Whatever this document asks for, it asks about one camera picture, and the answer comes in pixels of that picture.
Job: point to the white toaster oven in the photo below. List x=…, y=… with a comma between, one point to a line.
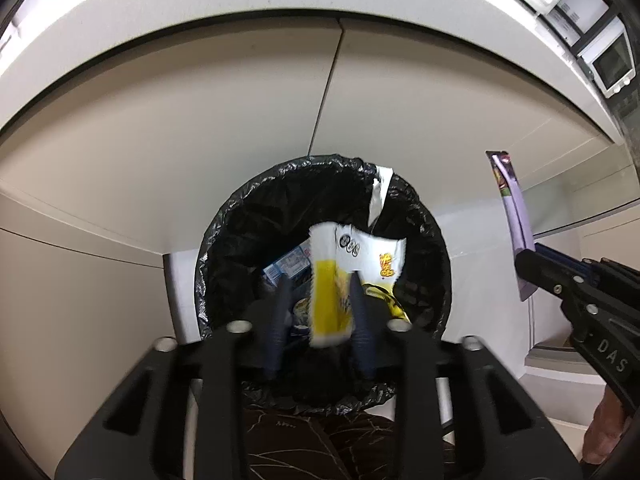
x=607, y=62

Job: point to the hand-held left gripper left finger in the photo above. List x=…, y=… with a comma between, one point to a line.
x=280, y=330

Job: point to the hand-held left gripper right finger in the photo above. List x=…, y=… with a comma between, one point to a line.
x=362, y=335

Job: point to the yellow white snack wrapper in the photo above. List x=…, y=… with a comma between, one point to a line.
x=360, y=260

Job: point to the white red milk carton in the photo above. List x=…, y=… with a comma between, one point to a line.
x=287, y=265

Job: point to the black lined trash bin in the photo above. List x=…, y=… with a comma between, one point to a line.
x=235, y=240

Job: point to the purple snack packet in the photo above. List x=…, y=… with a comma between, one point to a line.
x=515, y=210

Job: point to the person's right hand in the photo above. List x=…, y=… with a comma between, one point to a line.
x=602, y=430

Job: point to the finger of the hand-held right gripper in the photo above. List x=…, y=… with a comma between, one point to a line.
x=570, y=262
x=545, y=272

